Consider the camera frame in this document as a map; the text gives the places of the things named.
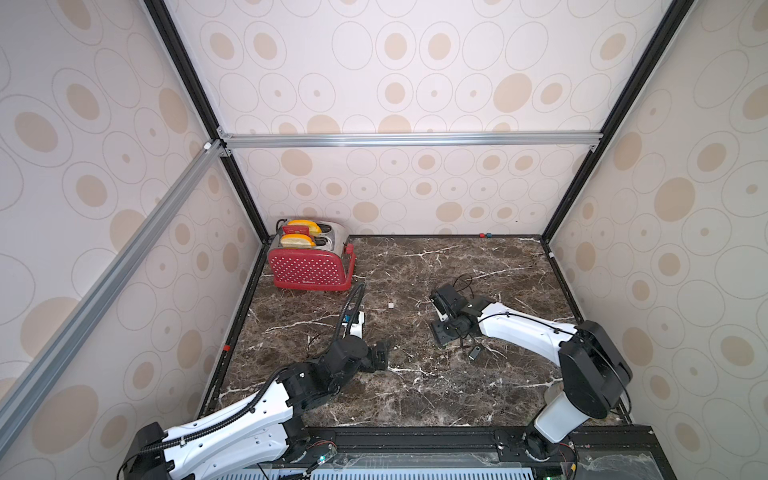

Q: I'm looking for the red toaster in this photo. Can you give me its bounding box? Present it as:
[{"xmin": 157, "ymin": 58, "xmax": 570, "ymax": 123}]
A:
[{"xmin": 267, "ymin": 219, "xmax": 356, "ymax": 291}]

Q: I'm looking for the toast slice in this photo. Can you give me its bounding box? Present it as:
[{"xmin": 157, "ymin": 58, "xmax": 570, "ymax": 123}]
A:
[
  {"xmin": 279, "ymin": 233, "xmax": 316, "ymax": 248},
  {"xmin": 282, "ymin": 219, "xmax": 323, "ymax": 237}
]

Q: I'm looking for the left diagonal aluminium bar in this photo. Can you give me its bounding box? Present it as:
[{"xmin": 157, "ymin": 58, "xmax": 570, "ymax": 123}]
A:
[{"xmin": 1, "ymin": 139, "xmax": 224, "ymax": 454}]

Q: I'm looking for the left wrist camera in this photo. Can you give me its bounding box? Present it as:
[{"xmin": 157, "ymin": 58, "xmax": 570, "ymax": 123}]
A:
[{"xmin": 344, "ymin": 311, "xmax": 365, "ymax": 339}]

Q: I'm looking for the front toast slice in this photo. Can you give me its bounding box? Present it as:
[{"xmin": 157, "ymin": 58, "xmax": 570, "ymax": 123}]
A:
[{"xmin": 279, "ymin": 233, "xmax": 316, "ymax": 248}]

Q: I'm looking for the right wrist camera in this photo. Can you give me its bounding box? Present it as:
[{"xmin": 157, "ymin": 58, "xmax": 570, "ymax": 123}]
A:
[{"xmin": 429, "ymin": 284, "xmax": 468, "ymax": 322}]

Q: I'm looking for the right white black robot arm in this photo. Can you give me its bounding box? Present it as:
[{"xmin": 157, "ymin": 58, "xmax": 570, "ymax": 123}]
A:
[{"xmin": 430, "ymin": 284, "xmax": 633, "ymax": 461}]

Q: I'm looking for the back toast slice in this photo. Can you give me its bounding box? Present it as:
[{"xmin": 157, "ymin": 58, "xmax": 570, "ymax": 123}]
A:
[{"xmin": 282, "ymin": 219, "xmax": 323, "ymax": 237}]

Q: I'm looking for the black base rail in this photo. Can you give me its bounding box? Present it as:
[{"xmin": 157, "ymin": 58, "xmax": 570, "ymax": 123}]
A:
[{"xmin": 158, "ymin": 423, "xmax": 676, "ymax": 480}]

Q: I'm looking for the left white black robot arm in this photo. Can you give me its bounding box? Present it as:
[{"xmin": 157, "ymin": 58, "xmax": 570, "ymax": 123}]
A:
[{"xmin": 116, "ymin": 283, "xmax": 388, "ymax": 479}]

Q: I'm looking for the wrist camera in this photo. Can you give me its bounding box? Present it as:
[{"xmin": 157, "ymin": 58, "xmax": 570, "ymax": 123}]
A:
[
  {"xmin": 429, "ymin": 284, "xmax": 468, "ymax": 322},
  {"xmin": 344, "ymin": 311, "xmax": 365, "ymax": 339}
]

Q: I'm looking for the horizontal aluminium bar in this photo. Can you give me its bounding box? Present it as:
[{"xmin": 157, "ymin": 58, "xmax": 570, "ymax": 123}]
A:
[{"xmin": 209, "ymin": 130, "xmax": 603, "ymax": 149}]

